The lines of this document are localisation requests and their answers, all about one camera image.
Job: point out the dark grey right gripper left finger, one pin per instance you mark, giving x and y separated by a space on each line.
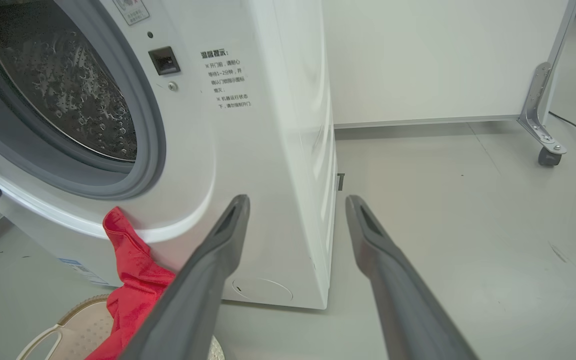
193 300

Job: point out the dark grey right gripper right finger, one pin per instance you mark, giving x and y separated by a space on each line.
403 300

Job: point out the red and white garment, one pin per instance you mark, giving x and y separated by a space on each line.
138 285

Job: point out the cream perforated laundry basket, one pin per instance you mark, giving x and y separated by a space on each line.
83 330

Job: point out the white front-loading washing machine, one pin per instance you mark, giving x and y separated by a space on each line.
248 150

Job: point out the blue energy label sticker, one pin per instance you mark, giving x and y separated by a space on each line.
80 267

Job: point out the metal partition leg with caster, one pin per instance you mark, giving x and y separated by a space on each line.
538 115

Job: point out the white partition panel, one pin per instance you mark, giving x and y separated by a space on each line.
443 60

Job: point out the grey warning sticker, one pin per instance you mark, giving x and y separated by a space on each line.
130 10

